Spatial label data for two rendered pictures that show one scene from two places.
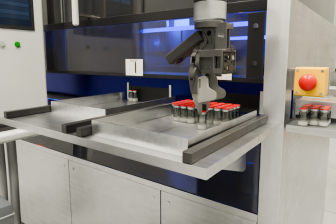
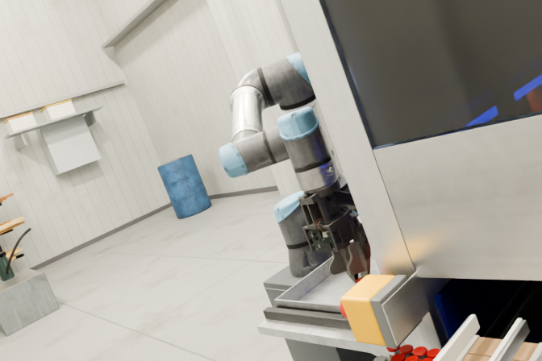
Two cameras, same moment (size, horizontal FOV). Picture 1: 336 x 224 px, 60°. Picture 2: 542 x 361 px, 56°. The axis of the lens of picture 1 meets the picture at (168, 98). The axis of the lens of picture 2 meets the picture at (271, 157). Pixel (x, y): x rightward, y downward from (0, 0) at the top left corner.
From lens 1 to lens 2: 1.37 m
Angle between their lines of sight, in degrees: 102
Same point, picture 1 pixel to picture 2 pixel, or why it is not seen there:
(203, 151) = (275, 315)
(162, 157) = not seen: hidden behind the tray
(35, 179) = not seen: outside the picture
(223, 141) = (301, 318)
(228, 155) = (281, 329)
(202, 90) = (338, 258)
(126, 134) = (320, 273)
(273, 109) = not seen: hidden behind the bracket
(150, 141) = (302, 288)
